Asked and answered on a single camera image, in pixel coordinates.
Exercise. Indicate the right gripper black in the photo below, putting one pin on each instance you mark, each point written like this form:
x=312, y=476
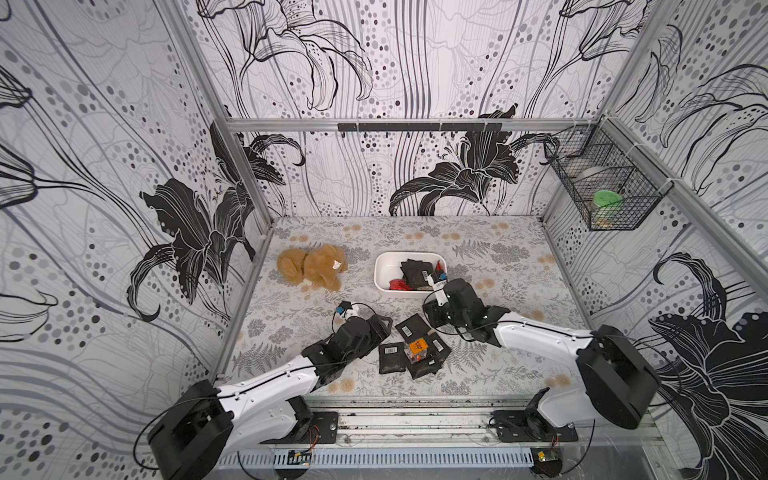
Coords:
x=437, y=306

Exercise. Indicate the white plastic storage box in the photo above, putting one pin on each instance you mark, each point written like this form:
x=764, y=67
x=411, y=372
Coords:
x=388, y=267

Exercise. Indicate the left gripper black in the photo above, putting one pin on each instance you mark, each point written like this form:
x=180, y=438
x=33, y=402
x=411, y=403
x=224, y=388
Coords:
x=379, y=332

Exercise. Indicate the black tea bag sachet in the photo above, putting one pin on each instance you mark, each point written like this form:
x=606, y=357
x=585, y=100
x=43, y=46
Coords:
x=416, y=273

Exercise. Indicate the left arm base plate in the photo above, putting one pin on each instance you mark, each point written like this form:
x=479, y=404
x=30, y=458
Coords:
x=321, y=429

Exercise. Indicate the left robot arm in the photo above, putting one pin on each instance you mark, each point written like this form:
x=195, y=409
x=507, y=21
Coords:
x=207, y=422

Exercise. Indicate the black bar on rail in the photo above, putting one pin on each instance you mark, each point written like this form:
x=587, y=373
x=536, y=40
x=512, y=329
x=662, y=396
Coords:
x=419, y=127

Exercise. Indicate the black tea bag pile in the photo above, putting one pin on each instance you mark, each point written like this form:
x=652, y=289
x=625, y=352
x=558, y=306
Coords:
x=421, y=351

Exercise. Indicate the brown plush dog toy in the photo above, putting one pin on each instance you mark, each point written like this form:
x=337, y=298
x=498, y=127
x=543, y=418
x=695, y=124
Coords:
x=320, y=266

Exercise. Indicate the green lid in basket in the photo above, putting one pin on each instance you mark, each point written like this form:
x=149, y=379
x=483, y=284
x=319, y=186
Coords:
x=606, y=199

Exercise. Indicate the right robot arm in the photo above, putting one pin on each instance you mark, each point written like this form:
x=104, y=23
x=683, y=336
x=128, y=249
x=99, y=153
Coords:
x=616, y=383

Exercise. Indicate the aluminium corner frame post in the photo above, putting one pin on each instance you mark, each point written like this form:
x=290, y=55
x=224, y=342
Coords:
x=193, y=55

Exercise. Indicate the white perforated cable duct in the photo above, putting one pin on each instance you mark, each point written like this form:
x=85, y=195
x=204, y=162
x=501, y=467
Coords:
x=393, y=458

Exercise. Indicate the red foil tea bag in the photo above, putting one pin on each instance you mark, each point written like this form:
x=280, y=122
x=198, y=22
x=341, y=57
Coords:
x=399, y=285

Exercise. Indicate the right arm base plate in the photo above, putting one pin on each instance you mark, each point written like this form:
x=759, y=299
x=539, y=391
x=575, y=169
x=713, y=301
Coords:
x=515, y=426

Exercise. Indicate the black wire basket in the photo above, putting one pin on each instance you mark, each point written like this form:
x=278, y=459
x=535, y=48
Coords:
x=587, y=159

